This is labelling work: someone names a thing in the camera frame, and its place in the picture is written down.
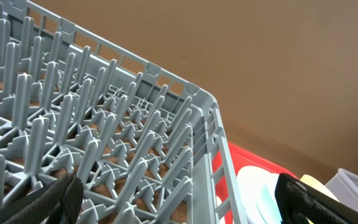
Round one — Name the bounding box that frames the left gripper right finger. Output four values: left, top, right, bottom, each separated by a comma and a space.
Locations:
275, 173, 358, 224

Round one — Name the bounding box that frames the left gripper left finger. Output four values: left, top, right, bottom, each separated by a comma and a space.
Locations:
0, 174, 84, 224

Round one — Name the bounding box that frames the yellow plastic cup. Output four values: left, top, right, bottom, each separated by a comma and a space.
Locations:
300, 174, 339, 202

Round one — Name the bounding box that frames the clear plastic waste bin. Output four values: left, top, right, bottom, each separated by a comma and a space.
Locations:
325, 168, 358, 212

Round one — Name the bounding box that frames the grey plastic dishwasher rack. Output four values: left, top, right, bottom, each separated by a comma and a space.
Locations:
0, 1, 247, 223

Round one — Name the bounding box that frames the light blue plate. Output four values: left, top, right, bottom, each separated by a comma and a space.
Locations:
216, 165, 284, 224

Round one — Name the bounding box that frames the red plastic serving tray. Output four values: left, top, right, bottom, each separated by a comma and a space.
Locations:
211, 142, 298, 224

